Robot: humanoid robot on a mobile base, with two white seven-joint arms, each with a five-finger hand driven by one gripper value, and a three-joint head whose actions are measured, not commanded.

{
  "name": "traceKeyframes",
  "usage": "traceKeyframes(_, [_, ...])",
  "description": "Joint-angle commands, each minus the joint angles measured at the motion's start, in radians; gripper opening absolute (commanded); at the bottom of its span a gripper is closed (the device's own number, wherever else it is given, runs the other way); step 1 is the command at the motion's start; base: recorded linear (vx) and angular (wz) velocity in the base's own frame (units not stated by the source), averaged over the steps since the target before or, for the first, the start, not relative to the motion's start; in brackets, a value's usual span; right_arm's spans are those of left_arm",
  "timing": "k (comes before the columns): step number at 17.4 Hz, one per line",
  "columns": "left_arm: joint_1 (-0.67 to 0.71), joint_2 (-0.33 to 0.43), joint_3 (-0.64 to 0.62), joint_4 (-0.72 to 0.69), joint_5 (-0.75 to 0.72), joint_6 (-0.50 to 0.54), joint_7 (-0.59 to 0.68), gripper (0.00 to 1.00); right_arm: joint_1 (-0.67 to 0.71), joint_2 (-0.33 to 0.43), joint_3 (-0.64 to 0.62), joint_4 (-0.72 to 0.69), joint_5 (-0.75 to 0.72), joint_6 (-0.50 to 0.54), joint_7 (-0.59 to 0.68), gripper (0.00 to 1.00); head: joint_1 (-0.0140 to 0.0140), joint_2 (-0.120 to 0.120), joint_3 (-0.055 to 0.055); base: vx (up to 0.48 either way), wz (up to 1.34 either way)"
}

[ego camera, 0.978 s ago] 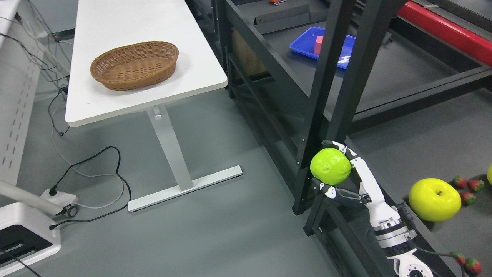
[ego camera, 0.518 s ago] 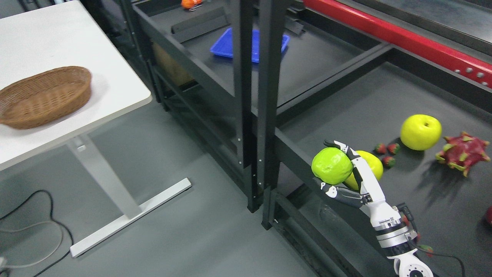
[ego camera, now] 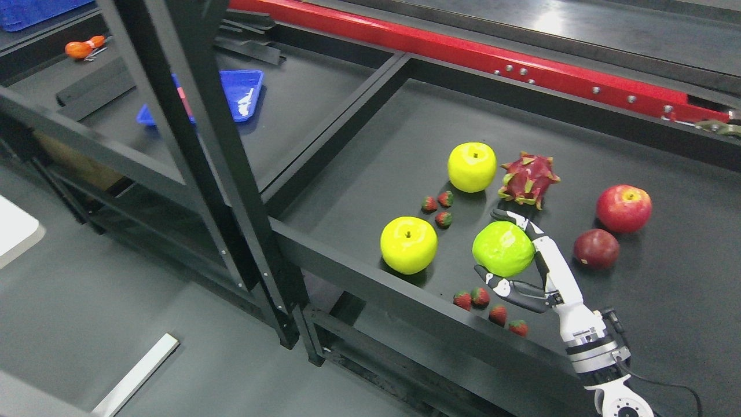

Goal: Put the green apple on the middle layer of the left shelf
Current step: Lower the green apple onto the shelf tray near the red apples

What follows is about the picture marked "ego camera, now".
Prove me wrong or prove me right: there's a red metal beam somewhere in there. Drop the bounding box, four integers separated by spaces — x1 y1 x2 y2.
229 1 731 124

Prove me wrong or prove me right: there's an orange toy on shelf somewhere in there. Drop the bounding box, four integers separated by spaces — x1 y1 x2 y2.
64 35 108 61

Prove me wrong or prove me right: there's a strawberry upper bottom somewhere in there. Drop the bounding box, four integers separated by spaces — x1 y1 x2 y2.
434 211 453 229

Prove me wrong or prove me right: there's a red apple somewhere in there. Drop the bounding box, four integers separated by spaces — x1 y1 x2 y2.
596 184 653 234

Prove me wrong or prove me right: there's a blue plastic tray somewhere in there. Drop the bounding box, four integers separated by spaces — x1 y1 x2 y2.
135 69 264 126

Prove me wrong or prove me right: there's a yellow apple upper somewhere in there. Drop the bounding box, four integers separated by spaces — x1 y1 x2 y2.
447 142 497 193

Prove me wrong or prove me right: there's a white centre table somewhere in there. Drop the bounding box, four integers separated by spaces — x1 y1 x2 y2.
1 195 47 268

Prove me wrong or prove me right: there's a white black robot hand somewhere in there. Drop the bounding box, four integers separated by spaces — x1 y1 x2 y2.
474 208 609 349

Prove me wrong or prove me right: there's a dark red pomegranate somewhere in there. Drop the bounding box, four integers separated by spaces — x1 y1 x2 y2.
573 229 620 270

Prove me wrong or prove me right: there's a strawberry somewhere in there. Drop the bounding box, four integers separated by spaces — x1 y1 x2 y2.
489 304 508 328
421 195 438 214
470 287 490 308
437 190 454 209
453 291 473 311
507 320 529 338
434 211 453 229

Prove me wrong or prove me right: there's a yellow apple lower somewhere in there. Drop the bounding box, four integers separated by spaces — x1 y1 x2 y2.
379 216 438 275

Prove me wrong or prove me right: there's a strawberry upper right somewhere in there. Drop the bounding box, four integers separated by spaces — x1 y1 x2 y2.
437 190 454 209

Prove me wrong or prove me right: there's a dragon fruit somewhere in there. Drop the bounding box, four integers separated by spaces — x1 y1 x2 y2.
497 151 561 211

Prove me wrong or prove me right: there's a strawberry upper left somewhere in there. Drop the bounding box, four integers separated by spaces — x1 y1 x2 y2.
421 195 438 214

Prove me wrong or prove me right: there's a yellow apple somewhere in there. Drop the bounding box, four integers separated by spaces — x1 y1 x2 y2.
447 142 497 193
379 216 438 275

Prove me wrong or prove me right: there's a green apple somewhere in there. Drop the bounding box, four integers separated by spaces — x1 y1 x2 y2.
472 221 535 277

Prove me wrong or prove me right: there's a blue storage bin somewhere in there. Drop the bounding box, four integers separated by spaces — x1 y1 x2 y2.
1 1 93 32

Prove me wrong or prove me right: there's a black metal shelf rack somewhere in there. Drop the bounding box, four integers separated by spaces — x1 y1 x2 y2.
2 12 739 416

